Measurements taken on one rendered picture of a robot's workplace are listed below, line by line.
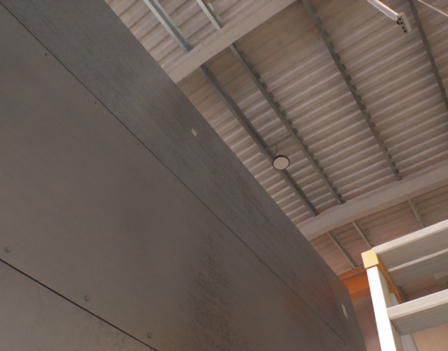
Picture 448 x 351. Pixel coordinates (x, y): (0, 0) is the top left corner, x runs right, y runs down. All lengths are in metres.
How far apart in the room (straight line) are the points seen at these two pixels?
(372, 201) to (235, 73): 4.34
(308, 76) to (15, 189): 6.71
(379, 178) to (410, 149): 1.00
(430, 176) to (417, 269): 7.90
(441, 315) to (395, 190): 8.16
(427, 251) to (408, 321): 0.26
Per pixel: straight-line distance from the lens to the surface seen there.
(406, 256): 1.00
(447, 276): 8.98
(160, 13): 6.66
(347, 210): 9.02
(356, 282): 9.36
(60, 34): 1.16
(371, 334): 13.16
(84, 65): 1.14
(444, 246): 1.01
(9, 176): 0.76
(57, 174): 0.82
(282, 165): 7.12
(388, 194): 8.89
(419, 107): 8.15
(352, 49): 7.18
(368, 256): 0.96
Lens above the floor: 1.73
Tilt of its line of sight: 52 degrees up
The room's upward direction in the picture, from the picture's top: straight up
